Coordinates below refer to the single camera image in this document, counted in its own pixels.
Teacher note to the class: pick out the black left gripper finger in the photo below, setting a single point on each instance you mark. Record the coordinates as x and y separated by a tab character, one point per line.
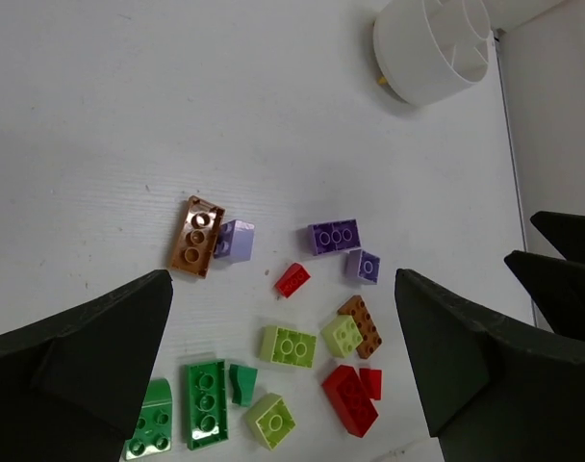
491	388
72	385
566	232
557	287

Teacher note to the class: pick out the red sloped lego piece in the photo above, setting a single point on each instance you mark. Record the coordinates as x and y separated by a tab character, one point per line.
372	381

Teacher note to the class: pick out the brown studded lego brick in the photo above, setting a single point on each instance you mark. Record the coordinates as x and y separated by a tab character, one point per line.
371	340

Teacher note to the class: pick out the large red lego brick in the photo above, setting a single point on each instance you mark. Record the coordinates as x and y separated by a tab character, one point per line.
350	400

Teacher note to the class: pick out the purple small lego brick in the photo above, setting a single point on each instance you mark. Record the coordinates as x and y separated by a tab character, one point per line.
362	267

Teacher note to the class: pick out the brown upside-down lego brick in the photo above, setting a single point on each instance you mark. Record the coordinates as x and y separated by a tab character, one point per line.
195	244

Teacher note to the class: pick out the purple long lego brick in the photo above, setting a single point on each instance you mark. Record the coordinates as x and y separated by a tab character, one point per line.
333	236

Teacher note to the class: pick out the small red lego brick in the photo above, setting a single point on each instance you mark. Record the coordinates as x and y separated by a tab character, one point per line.
293	278

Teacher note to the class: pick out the light purple lego block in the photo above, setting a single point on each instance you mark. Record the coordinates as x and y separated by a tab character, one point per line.
235	241

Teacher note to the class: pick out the green rounded lego brick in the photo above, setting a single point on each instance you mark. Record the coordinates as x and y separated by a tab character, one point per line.
153	431

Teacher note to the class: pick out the green long lego brick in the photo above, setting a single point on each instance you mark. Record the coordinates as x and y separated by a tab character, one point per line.
206	404

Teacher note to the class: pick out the lime small lego brick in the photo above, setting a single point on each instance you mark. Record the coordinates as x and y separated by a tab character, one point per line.
342	336

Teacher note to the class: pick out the dark green curved lego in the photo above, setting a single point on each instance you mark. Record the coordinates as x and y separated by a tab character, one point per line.
243	380

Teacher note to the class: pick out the lime square lego brick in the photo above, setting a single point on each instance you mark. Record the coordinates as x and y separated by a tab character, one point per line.
270	421

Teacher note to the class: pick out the lime long lego brick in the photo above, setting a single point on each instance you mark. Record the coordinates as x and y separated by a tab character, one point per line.
288	347

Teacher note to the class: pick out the white round divided container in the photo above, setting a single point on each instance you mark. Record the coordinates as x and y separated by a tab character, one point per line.
428	51

